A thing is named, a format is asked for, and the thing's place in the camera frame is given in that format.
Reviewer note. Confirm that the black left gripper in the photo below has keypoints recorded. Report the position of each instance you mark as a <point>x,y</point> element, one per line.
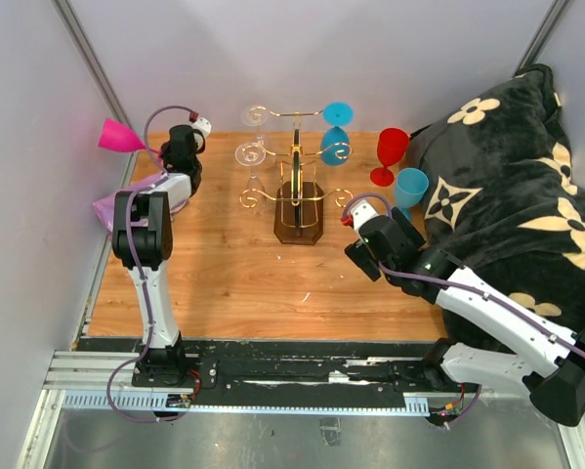
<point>165,154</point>

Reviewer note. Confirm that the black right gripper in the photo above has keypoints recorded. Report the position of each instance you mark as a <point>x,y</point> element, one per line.
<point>359,253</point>

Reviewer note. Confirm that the blue wine glass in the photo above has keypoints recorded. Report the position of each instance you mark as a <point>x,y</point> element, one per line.
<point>411,185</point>
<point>335,143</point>

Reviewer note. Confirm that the pink wine glass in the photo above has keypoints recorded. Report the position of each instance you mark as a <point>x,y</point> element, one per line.
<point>116,136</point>

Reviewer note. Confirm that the purple cloth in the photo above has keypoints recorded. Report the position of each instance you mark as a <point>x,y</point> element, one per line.
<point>109,210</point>

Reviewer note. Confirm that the red wine glass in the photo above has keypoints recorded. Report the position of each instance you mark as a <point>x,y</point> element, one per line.
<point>391,147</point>

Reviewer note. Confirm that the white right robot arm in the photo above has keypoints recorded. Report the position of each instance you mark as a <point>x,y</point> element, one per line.
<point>545,362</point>

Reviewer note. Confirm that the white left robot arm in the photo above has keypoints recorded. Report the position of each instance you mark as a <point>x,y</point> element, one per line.
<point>142,240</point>

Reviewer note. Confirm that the front clear wine glass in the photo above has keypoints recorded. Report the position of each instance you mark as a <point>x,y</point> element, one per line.
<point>252,155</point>

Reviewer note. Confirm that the clear wine glass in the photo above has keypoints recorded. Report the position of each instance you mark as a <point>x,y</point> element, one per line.
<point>255,116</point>
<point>252,155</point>

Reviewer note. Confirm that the rear clear wine glass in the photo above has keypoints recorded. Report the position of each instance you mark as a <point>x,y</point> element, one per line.
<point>255,116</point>

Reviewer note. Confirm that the black floral blanket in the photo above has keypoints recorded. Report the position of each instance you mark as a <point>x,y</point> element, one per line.
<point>501,197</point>

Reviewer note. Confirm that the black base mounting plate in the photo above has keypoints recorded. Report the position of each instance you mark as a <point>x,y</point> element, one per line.
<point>303,375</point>

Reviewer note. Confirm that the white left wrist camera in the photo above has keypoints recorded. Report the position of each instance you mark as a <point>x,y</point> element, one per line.
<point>201,124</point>

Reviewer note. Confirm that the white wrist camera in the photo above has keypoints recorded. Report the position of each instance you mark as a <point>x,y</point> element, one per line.
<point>201,124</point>
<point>358,213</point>

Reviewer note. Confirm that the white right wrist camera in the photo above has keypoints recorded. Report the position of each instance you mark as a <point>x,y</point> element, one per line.
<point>358,213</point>

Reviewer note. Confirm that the gold wire wine glass rack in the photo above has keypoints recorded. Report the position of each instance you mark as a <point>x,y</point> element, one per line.
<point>299,199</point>

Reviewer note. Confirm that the left aluminium frame post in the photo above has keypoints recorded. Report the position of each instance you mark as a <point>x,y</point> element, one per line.
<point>90,58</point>

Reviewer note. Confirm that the aluminium frame post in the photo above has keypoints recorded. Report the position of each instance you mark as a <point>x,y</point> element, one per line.
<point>90,58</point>
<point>547,43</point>

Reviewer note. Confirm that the right aluminium frame post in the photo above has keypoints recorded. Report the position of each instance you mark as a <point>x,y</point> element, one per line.
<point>547,43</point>

